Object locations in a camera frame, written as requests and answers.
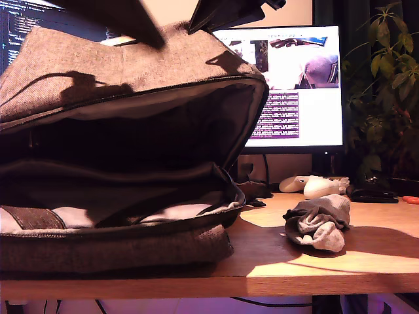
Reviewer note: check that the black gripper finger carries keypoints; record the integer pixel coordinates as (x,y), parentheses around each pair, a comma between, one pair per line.
(124,19)
(226,13)

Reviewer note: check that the grey fabric backpack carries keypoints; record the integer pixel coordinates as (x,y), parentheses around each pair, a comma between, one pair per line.
(98,65)

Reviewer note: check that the grey pair of socks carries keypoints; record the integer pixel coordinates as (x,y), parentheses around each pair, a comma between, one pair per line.
(327,235)

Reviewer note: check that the monitor showing code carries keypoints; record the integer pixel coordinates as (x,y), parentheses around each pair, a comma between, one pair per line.
(13,32)

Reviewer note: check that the green leafy house plant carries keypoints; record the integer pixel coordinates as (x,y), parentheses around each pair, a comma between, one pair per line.
(383,98)

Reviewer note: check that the white game controller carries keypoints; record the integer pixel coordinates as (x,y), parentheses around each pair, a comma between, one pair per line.
(319,189)

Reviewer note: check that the black wallet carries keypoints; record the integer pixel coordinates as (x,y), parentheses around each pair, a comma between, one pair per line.
(370,196)

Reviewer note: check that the monitor showing camera views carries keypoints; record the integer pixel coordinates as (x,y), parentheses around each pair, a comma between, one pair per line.
(314,114)

